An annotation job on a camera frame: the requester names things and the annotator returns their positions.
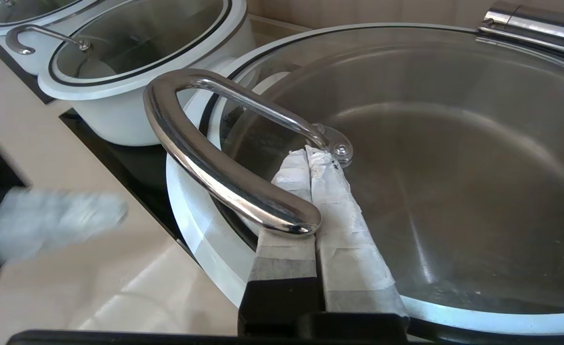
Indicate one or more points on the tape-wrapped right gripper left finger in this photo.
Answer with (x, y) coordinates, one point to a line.
(282, 273)

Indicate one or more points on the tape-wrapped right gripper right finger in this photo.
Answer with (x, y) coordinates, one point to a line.
(349, 249)

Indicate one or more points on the white pot with steel interior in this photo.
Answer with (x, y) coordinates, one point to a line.
(454, 191)

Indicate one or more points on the large black glass cooktop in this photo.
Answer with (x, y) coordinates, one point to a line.
(133, 167)

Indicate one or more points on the small black glass cooktop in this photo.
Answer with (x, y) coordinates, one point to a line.
(18, 72)

